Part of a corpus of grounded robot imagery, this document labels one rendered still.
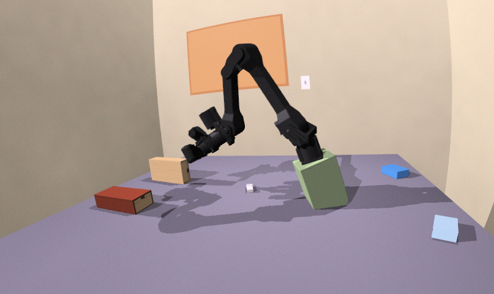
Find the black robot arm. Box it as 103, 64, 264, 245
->
199, 43, 323, 165

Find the light blue rectangular block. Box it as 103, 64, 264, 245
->
382, 164, 409, 179

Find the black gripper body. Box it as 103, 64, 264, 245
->
181, 134, 219, 164

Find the pale blue block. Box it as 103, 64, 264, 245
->
432, 215, 458, 243

